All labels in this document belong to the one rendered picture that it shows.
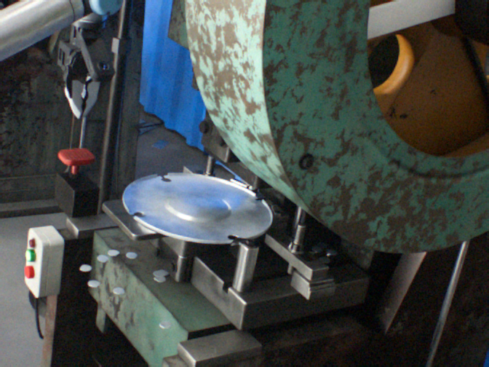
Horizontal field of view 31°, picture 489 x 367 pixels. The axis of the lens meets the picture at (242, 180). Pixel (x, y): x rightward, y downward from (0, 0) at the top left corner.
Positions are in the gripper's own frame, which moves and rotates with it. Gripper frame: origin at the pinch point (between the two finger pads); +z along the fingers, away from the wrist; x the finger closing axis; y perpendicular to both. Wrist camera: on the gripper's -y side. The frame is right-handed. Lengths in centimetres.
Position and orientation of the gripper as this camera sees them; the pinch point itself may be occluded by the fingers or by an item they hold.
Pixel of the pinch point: (81, 113)
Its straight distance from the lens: 190.1
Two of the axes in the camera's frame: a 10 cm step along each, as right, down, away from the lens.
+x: -8.3, 0.8, -5.4
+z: -1.7, 9.0, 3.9
